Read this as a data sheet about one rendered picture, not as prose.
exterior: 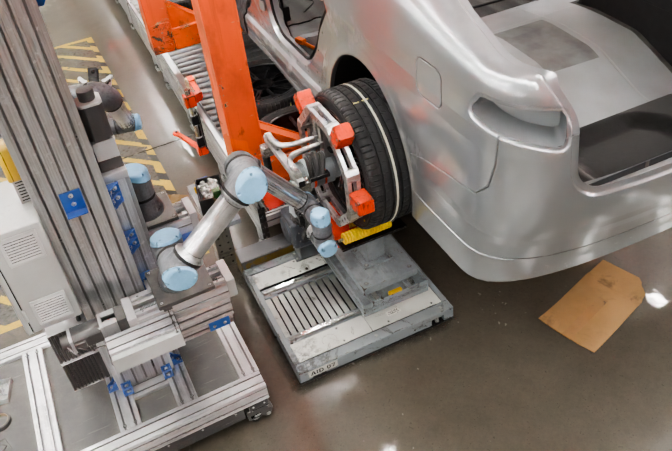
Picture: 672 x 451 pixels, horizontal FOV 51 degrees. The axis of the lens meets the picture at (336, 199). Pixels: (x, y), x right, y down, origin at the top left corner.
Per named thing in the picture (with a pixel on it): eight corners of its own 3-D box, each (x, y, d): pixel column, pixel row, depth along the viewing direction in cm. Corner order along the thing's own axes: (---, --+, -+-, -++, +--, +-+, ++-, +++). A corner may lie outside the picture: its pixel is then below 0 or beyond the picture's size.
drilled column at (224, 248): (238, 262, 400) (223, 204, 375) (221, 268, 398) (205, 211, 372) (232, 252, 408) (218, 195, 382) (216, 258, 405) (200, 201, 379)
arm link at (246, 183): (176, 274, 265) (263, 162, 254) (186, 299, 254) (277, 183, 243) (149, 264, 257) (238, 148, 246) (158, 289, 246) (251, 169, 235)
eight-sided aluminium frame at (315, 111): (367, 242, 316) (357, 141, 282) (354, 248, 314) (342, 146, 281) (318, 181, 356) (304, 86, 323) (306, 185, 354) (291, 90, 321)
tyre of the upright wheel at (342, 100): (438, 192, 290) (375, 51, 300) (387, 212, 283) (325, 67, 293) (393, 226, 352) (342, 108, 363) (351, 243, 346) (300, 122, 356)
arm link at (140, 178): (155, 198, 300) (146, 173, 292) (123, 205, 299) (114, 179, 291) (154, 182, 310) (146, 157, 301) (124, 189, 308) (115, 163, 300)
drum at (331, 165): (344, 183, 318) (341, 158, 310) (300, 199, 312) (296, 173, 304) (331, 168, 329) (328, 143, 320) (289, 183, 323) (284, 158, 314)
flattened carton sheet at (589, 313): (653, 289, 353) (655, 284, 351) (593, 354, 326) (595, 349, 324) (598, 262, 372) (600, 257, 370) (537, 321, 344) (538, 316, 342)
